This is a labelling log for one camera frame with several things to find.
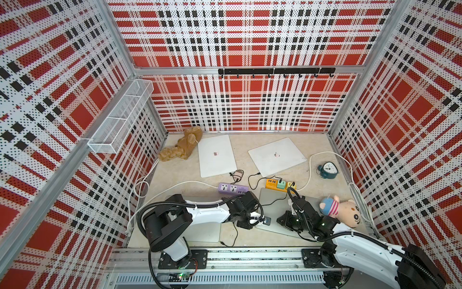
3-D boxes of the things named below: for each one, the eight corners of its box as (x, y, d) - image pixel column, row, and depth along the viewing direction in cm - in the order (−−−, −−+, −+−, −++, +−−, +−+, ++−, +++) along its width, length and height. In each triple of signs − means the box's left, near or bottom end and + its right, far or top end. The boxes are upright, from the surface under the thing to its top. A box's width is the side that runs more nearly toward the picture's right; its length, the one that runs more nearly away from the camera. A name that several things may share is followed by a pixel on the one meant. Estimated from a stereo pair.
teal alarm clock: (324, 181, 99) (328, 177, 95) (316, 169, 104) (319, 164, 101) (336, 177, 101) (340, 173, 97) (328, 165, 106) (331, 161, 102)
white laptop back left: (202, 177, 102) (201, 175, 100) (198, 142, 119) (197, 140, 117) (238, 170, 105) (238, 168, 103) (228, 136, 122) (228, 134, 120)
